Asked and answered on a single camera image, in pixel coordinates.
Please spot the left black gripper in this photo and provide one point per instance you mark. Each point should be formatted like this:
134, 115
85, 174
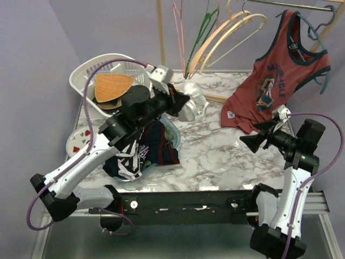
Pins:
175, 100

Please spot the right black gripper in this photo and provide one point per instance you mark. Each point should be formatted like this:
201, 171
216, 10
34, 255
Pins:
254, 141

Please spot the white tank top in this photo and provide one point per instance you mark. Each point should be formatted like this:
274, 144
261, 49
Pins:
196, 106

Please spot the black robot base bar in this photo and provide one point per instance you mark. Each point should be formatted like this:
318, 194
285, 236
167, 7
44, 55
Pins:
204, 207

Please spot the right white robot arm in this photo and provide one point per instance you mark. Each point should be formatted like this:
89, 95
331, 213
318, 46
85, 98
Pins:
278, 233

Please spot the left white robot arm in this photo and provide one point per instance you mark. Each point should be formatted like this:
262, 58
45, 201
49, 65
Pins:
58, 189

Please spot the tan wooden hanger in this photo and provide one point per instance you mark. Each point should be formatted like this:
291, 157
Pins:
230, 21

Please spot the red graphic tank top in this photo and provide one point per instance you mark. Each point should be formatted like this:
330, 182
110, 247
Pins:
284, 69

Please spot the green plastic hanger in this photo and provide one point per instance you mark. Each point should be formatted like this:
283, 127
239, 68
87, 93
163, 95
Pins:
208, 24

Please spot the cream wooden hanger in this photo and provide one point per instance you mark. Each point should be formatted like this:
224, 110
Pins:
222, 38

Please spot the clear blue plastic bin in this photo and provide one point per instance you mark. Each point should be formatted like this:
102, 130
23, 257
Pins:
175, 135

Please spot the pile of dark clothes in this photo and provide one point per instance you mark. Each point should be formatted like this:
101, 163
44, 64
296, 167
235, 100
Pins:
159, 151

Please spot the dark hats in basket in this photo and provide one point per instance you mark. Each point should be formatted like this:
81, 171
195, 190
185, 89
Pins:
110, 103

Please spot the white plastic laundry basket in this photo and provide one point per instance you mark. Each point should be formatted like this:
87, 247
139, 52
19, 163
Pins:
80, 75

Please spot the watermelon pattern plate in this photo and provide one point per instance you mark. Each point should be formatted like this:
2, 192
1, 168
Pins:
78, 140

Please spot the wooden clothes rack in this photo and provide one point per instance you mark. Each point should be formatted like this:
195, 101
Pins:
312, 32

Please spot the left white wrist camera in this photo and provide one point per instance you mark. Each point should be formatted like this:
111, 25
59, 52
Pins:
160, 76

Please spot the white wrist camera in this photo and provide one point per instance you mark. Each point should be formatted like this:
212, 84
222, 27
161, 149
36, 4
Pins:
160, 76
281, 116

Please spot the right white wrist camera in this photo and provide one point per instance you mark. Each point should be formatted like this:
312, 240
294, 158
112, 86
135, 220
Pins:
281, 116

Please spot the pink wire hanger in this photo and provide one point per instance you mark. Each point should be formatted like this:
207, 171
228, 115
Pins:
198, 56
178, 17

